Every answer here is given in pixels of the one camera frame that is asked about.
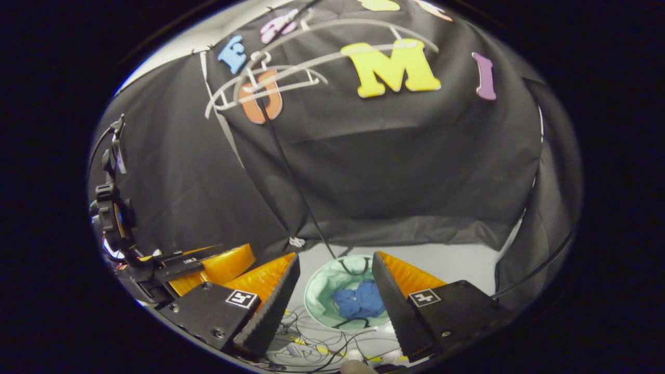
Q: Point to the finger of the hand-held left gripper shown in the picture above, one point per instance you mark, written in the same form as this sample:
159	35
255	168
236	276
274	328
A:
223	265

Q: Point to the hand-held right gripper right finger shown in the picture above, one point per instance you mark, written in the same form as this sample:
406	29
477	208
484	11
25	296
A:
400	311

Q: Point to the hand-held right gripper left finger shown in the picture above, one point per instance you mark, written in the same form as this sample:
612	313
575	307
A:
270	311

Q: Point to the blue jacket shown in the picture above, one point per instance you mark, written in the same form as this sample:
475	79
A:
358	301

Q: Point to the green laundry hamper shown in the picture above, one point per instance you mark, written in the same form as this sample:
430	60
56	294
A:
322	296

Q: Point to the white clothes hanger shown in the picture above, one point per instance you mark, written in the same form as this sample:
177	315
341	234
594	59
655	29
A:
291	70
311	63

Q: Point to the black clothes rack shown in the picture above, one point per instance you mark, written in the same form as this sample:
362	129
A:
291	176

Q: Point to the yellow floor tape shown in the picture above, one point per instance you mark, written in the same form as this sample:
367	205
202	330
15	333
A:
322	349

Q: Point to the black backdrop cloth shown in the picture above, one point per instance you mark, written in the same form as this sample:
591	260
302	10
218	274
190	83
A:
389	156

